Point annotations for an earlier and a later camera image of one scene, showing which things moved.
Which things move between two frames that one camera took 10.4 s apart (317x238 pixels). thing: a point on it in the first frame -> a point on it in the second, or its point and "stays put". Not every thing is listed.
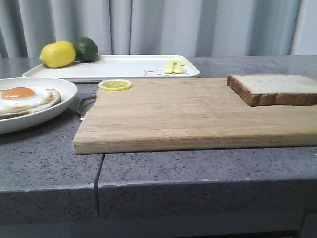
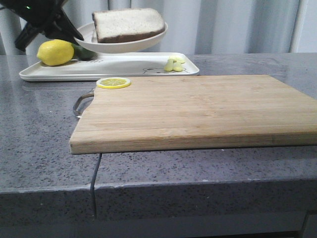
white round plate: x=67 y=89 -> x=90 y=41
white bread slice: x=268 y=89 -> x=111 y=24
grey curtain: x=123 y=28 stays put
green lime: x=86 y=50 stays put
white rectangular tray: x=118 y=67 stays put
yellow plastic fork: x=170 y=68 stays put
